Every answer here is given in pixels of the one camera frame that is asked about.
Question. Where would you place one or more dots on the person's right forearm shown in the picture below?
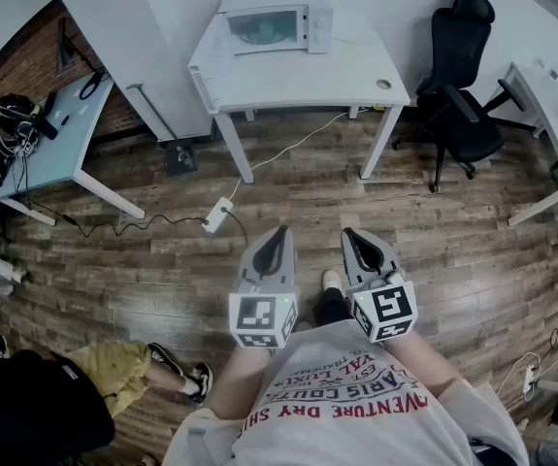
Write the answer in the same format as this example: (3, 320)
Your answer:
(429, 362)

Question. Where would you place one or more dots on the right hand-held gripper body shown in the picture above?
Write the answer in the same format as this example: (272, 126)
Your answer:
(392, 309)

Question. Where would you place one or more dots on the white microwave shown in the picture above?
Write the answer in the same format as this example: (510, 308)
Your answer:
(317, 27)

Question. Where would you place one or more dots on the grey desk grommet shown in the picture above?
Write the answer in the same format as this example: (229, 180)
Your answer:
(383, 84)

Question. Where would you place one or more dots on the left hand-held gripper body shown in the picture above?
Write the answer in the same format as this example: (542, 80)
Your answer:
(259, 316)

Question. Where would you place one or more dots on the green cup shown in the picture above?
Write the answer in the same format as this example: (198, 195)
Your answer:
(265, 29)

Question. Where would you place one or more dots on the black handheld device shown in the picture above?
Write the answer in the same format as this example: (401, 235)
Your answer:
(49, 117)

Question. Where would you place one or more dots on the person's white printed shirt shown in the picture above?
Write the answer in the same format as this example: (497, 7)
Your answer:
(356, 420)

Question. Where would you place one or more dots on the black office chair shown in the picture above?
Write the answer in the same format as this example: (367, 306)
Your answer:
(460, 114)

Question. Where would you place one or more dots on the white desk with clutter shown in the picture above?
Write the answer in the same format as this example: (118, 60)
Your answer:
(557, 134)

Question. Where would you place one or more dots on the person's left forearm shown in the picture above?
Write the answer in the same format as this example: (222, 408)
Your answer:
(239, 381)

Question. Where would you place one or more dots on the white desk with grommet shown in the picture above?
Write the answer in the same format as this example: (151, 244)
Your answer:
(303, 78)

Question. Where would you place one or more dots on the person's black trouser leg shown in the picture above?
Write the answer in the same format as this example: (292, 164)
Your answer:
(332, 306)

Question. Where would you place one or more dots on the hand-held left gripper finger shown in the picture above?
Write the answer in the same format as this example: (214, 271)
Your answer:
(290, 270)
(252, 265)

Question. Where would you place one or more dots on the black floor door stop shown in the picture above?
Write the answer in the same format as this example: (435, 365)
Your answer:
(181, 157)

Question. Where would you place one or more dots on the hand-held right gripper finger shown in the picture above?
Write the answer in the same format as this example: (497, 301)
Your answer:
(385, 260)
(353, 272)

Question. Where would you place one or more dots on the small white power strip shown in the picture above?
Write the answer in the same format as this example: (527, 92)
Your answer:
(531, 377)

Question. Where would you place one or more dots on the person's white shoe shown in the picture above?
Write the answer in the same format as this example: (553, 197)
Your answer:
(332, 279)

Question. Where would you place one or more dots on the light blue table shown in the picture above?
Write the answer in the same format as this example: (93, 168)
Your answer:
(60, 156)

